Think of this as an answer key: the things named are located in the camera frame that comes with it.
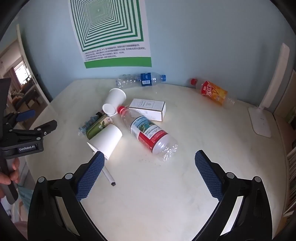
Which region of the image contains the teal cloth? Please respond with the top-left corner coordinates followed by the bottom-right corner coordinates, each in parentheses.
top-left (17, 185), bottom-right (35, 210)

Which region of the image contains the red label plastic bottle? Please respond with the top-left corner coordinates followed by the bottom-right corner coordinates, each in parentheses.
top-left (117, 105), bottom-right (178, 162)

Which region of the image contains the white paper cup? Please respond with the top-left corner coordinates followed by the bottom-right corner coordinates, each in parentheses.
top-left (87, 124), bottom-right (123, 160)
top-left (102, 103), bottom-right (116, 117)
top-left (103, 88), bottom-right (127, 109)

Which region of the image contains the grey sofa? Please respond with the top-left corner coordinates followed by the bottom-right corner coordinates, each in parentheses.
top-left (11, 85), bottom-right (38, 109)

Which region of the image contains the orange label plastic bottle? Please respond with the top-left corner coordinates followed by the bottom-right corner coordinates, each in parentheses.
top-left (190, 78), bottom-right (237, 107)

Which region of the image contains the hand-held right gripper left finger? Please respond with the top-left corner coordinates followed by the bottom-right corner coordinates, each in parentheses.
top-left (27, 151), bottom-right (109, 241)

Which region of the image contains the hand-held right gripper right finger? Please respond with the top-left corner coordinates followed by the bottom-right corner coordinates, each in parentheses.
top-left (192, 150), bottom-right (272, 241)

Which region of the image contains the white desk lamp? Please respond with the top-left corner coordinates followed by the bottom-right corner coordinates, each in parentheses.
top-left (248, 43), bottom-right (290, 139)

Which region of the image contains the white marker pen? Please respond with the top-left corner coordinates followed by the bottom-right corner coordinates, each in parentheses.
top-left (102, 166), bottom-right (116, 187)

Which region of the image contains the row of books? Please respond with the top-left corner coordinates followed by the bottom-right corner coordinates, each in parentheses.
top-left (283, 148), bottom-right (296, 216)

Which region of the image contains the window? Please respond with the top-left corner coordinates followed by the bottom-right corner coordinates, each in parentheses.
top-left (13, 64), bottom-right (31, 85)

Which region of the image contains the crushed clear plastic bottle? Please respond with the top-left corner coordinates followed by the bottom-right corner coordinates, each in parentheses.
top-left (78, 115), bottom-right (97, 136)

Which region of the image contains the person's left hand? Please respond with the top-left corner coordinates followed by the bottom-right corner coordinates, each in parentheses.
top-left (0, 158), bottom-right (21, 200)

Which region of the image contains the white door frame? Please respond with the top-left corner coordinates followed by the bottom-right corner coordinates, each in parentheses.
top-left (0, 23), bottom-right (55, 130)

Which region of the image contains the blue label plastic bottle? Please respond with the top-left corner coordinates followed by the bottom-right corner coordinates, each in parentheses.
top-left (115, 72), bottom-right (167, 89)

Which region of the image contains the green drink can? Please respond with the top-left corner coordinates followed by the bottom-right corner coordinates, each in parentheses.
top-left (86, 112), bottom-right (114, 140)

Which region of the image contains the white cardboard box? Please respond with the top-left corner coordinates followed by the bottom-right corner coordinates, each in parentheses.
top-left (128, 98), bottom-right (166, 122)

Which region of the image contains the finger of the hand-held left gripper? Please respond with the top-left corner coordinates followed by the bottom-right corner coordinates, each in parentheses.
top-left (3, 120), bottom-right (58, 145)
top-left (4, 110), bottom-right (36, 127)

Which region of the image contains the green striped wall poster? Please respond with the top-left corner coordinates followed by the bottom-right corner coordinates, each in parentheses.
top-left (68, 0), bottom-right (152, 69)

